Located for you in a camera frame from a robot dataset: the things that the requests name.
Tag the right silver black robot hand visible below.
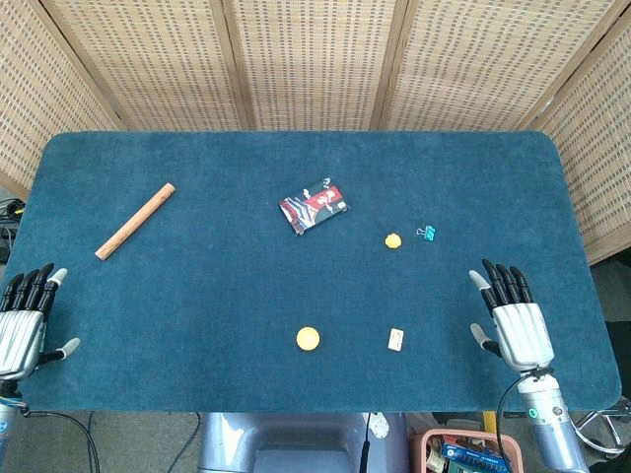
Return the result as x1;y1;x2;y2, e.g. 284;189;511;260
467;258;556;372

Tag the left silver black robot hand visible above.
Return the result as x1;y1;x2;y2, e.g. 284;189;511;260
0;262;81;381

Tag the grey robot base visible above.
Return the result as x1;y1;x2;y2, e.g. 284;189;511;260
196;411;410;473

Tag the red black snack packet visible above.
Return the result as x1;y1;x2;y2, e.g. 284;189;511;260
277;176;351;238

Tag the chrome chair base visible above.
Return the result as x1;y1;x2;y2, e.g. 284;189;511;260
574;401;631;454

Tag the blue printed box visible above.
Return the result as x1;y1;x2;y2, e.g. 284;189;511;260
440;436;514;473

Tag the pink plastic basket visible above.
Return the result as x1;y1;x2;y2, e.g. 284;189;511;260
409;427;525;473

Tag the wooden stick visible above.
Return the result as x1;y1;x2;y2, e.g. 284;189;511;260
94;182;176;262

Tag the white power strip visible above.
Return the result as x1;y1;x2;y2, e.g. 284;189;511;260
369;412;393;439

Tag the woven rattan screen panel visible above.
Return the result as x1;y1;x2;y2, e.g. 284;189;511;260
0;0;122;201
520;14;631;267
221;0;410;133
379;0;625;133
41;0;255;133

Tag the yellow round disc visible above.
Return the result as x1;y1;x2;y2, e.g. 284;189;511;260
296;326;321;352

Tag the blue carpet table mat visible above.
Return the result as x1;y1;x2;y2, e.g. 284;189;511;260
2;130;622;414

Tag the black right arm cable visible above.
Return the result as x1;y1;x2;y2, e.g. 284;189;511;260
495;367;553;473

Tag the black floor cable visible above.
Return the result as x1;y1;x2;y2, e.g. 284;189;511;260
22;411;99;473

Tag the black cable bundle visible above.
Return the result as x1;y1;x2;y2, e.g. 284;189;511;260
0;196;26;262

